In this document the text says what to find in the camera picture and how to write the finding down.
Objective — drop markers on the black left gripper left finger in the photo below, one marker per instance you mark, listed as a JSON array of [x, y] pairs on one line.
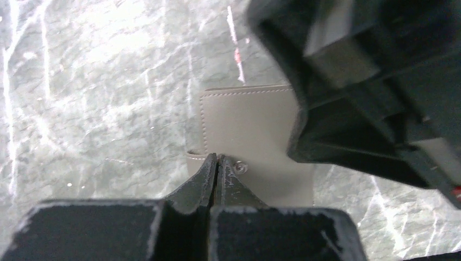
[[170, 228]]

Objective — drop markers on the grey leather card holder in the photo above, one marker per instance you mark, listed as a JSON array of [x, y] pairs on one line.
[[253, 126]]

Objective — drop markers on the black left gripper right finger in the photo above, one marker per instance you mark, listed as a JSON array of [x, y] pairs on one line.
[[242, 227]]

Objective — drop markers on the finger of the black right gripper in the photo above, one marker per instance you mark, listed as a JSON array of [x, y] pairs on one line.
[[336, 133]]

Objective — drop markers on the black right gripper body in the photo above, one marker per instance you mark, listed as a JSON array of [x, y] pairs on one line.
[[396, 62]]

